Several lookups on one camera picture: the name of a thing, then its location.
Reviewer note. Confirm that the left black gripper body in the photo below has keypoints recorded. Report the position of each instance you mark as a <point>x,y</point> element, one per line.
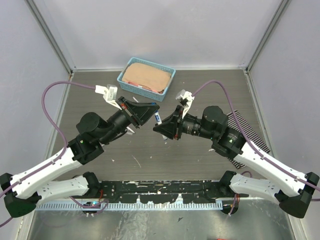
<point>123,119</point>

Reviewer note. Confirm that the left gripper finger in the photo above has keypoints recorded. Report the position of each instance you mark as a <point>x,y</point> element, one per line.
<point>142,117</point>
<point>140,106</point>

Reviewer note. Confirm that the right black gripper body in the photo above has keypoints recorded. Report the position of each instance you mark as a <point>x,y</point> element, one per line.
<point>189,123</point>

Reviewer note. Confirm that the white marker blue print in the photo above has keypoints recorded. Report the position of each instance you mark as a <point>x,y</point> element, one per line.
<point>159,122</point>

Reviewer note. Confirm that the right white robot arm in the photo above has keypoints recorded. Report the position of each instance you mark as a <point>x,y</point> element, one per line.
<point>290,189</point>

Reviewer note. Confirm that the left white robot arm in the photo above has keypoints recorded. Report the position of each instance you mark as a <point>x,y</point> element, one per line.
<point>27,190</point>

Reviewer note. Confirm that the blue plastic basket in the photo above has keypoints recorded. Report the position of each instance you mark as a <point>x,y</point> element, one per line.
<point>138,89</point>

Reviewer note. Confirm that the peach folded towel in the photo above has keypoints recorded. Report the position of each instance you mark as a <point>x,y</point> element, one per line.
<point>147,77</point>

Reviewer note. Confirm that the black white striped cloth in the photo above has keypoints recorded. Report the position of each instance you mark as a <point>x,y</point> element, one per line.
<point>248,130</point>

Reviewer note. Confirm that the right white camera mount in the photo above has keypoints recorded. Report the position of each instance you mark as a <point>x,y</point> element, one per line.
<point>186,99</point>

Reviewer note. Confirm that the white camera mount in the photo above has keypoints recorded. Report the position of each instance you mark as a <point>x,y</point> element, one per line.
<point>186,99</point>
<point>109,94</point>

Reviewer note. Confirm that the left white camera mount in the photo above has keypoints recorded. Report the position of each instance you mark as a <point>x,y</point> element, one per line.
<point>109,94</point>

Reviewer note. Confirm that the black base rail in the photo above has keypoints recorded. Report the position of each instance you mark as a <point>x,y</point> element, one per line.
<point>160,192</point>

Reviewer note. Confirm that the blue slotted cable duct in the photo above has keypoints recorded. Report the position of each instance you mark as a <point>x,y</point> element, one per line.
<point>176,206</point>

